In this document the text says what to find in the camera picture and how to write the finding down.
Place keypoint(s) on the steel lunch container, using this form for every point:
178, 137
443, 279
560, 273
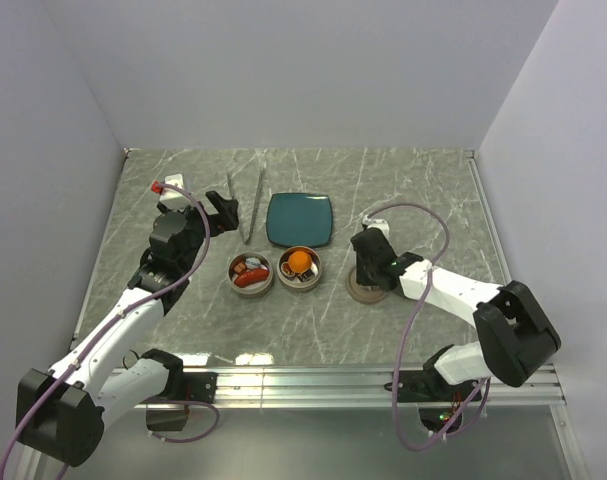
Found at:
256, 290
293, 283

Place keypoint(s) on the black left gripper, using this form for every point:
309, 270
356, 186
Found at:
226, 218

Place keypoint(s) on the right steel lunch container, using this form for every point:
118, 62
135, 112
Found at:
293, 283

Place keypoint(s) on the left steel lunch container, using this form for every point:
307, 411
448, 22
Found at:
256, 290

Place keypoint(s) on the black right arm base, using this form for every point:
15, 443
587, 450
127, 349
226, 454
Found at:
428, 386

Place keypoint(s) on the teal square plate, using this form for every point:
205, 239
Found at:
299, 219

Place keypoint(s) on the red sausage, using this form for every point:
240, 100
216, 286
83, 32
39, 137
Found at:
251, 277

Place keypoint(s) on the metal food tongs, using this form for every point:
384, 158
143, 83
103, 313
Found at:
248, 204

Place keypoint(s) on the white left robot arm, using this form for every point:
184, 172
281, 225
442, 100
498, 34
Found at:
64, 411

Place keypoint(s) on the small white rice bowl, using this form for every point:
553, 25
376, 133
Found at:
253, 263

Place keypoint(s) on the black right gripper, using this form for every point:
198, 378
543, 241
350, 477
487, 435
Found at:
361, 277

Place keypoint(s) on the orange half fruit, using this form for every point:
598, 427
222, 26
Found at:
300, 261

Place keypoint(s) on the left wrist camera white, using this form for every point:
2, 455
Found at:
170, 191

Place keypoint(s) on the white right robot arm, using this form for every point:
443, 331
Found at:
514, 335

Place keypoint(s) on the aluminium mounting rail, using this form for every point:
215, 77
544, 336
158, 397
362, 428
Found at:
347, 386

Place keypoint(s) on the black white tofu block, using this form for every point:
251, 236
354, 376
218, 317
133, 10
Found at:
306, 276

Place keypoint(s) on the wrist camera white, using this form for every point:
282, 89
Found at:
370, 222
170, 191

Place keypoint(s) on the beige lid with handle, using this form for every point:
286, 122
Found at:
367, 295

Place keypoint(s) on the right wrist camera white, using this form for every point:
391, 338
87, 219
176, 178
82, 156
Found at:
370, 222

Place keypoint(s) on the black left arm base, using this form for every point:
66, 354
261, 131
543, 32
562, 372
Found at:
191, 386

